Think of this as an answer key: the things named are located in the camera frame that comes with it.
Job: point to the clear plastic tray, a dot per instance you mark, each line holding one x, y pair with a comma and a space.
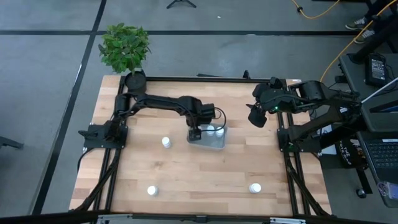
211, 143

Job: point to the black plant pot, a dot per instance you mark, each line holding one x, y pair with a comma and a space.
136, 82

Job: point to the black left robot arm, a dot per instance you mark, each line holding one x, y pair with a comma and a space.
161, 102

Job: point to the black aluminium table frame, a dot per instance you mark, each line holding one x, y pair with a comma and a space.
217, 80

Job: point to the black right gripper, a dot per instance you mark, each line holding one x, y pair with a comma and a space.
257, 117

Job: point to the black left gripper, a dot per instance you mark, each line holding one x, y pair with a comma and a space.
194, 134

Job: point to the black power adapter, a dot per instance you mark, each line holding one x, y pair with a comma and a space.
377, 69

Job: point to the black horizontal rig beam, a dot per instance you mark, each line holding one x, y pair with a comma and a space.
46, 217

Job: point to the black tripod legs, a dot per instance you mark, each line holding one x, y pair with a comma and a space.
181, 3

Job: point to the dark laptop keyboard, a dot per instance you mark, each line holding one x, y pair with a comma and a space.
384, 155

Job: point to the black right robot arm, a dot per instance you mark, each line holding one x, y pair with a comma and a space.
311, 90

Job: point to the green leafy plant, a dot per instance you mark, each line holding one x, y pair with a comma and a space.
124, 46

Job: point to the black printed bag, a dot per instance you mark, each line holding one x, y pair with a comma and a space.
348, 154

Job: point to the black caster wheel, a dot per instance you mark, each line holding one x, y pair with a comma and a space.
361, 193

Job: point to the black chair base leg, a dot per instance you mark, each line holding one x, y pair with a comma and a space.
9, 143

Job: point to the grey side desk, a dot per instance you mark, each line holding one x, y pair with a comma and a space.
354, 74

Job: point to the person's shoe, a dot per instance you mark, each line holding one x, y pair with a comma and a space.
365, 35
357, 23

